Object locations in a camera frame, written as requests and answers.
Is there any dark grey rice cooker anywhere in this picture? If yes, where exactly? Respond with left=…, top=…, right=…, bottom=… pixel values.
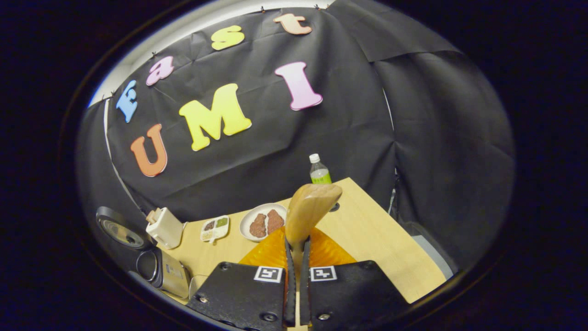
left=95, top=205, right=192, bottom=300

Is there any green label drink bottle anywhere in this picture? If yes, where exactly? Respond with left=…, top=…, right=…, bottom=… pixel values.
left=308, top=153, right=342, bottom=213

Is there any white toaster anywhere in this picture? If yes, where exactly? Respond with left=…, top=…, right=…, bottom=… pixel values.
left=145, top=207, right=185, bottom=250

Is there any wooden spoon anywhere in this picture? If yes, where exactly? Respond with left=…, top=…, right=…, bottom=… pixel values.
left=284, top=183, right=343, bottom=322

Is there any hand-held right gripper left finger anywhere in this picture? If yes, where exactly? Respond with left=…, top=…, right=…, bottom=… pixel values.
left=186, top=226, right=297, bottom=330

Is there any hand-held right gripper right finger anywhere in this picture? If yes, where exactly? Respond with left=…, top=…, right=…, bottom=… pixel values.
left=300, top=227, right=410, bottom=330

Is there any small divided grain dish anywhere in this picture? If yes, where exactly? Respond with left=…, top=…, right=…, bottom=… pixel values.
left=199, top=215, right=230, bottom=245

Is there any brown meat piece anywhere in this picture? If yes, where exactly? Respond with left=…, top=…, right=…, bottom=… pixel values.
left=249, top=213, right=268, bottom=239
left=267, top=209, right=286, bottom=234

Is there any round white plate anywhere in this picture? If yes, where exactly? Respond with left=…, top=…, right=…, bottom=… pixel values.
left=239, top=203, right=288, bottom=243

